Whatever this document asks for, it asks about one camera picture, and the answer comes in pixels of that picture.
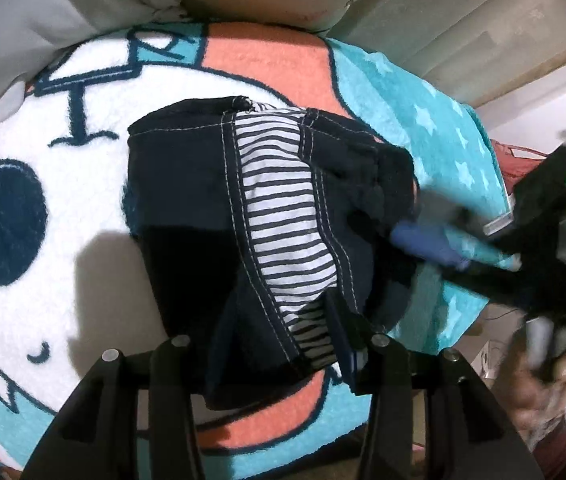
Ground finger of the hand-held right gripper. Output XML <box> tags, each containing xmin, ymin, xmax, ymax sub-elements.
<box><xmin>438</xmin><ymin>260</ymin><xmax>536</xmax><ymax>313</ymax></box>
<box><xmin>390</xmin><ymin>207</ymin><xmax>516</xmax><ymax>268</ymax></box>

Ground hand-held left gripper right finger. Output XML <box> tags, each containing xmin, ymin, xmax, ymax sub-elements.
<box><xmin>323</xmin><ymin>300</ymin><xmax>546</xmax><ymax>480</ymax></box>

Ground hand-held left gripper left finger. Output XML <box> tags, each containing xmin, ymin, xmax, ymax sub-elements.
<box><xmin>23</xmin><ymin>335</ymin><xmax>214</xmax><ymax>480</ymax></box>

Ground striped pants with navy patches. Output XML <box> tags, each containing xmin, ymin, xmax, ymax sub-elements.
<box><xmin>123</xmin><ymin>95</ymin><xmax>420</xmax><ymax>409</ymax></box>

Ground person's right hand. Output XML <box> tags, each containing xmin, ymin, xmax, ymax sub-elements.
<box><xmin>507</xmin><ymin>330</ymin><xmax>566</xmax><ymax>447</ymax></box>

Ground red cloth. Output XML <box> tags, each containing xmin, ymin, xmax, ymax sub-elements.
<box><xmin>488</xmin><ymin>139</ymin><xmax>564</xmax><ymax>197</ymax></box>

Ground turquoise cartoon printed blanket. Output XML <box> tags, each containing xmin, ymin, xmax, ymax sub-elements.
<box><xmin>0</xmin><ymin>20</ymin><xmax>516</xmax><ymax>480</ymax></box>

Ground beige curtain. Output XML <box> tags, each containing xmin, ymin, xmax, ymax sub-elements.
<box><xmin>333</xmin><ymin>0</ymin><xmax>566</xmax><ymax>107</ymax></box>

